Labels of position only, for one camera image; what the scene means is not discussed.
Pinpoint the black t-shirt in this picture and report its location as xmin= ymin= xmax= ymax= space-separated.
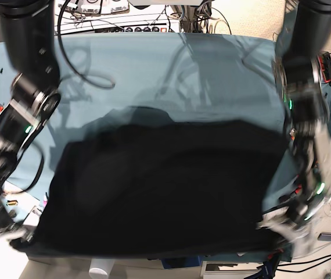
xmin=10 ymin=121 xmax=288 ymax=258

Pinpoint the pink glue tube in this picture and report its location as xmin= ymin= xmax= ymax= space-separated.
xmin=42 ymin=192 xmax=49 ymax=208

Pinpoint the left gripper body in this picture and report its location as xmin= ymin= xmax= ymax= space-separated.
xmin=257 ymin=212 xmax=319 ymax=257

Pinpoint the clear plastic cup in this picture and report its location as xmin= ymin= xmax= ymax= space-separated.
xmin=88 ymin=259 xmax=115 ymax=279

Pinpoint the white packaged item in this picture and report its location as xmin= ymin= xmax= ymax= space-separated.
xmin=23 ymin=206 xmax=44 ymax=227

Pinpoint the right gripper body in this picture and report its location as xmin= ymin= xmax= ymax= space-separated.
xmin=0 ymin=212 xmax=35 ymax=244

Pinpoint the small battery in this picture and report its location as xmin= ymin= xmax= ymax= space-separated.
xmin=6 ymin=200 xmax=18 ymax=206

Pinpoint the red black clamp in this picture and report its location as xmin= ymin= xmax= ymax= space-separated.
xmin=318 ymin=52 xmax=331 ymax=84

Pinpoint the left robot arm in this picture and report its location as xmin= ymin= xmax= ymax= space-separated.
xmin=260 ymin=1 xmax=331 ymax=256

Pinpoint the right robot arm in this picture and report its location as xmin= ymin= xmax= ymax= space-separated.
xmin=0 ymin=1 xmax=61 ymax=241

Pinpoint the teal table cloth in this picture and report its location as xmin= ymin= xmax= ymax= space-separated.
xmin=0 ymin=32 xmax=331 ymax=262

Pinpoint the blue plastic box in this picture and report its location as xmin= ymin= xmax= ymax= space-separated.
xmin=161 ymin=256 xmax=202 ymax=269

